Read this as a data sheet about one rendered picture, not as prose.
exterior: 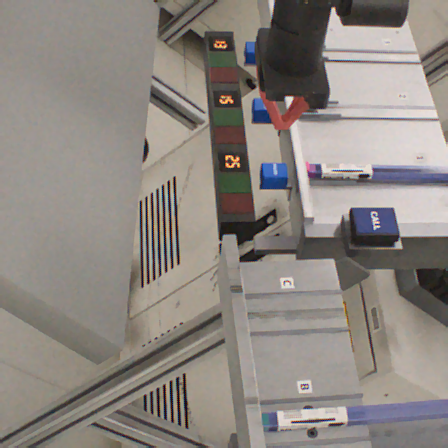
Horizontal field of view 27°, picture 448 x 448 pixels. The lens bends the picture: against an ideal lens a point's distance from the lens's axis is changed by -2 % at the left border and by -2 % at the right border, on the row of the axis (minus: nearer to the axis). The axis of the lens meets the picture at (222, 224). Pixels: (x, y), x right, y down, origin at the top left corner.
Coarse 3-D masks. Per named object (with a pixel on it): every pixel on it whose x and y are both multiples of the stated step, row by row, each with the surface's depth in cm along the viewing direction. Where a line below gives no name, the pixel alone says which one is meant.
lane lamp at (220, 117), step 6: (216, 114) 118; (222, 114) 118; (228, 114) 118; (234, 114) 118; (240, 114) 119; (216, 120) 118; (222, 120) 118; (228, 120) 118; (234, 120) 118; (240, 120) 118
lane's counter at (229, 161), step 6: (222, 156) 114; (228, 156) 114; (234, 156) 114; (240, 156) 114; (222, 162) 113; (228, 162) 113; (234, 162) 113; (240, 162) 113; (222, 168) 112; (228, 168) 113; (234, 168) 113; (240, 168) 113
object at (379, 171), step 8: (312, 168) 110; (320, 168) 110; (376, 168) 111; (384, 168) 111; (392, 168) 111; (400, 168) 111; (408, 168) 112; (416, 168) 112; (424, 168) 112; (432, 168) 112; (440, 168) 112; (312, 176) 110; (320, 176) 110; (376, 176) 111; (384, 176) 111; (392, 176) 111; (400, 176) 111; (408, 176) 111; (416, 176) 112; (424, 176) 112; (432, 176) 112; (440, 176) 112
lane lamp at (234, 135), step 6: (216, 132) 116; (222, 132) 116; (228, 132) 116; (234, 132) 116; (240, 132) 116; (216, 138) 116; (222, 138) 116; (228, 138) 116; (234, 138) 116; (240, 138) 116
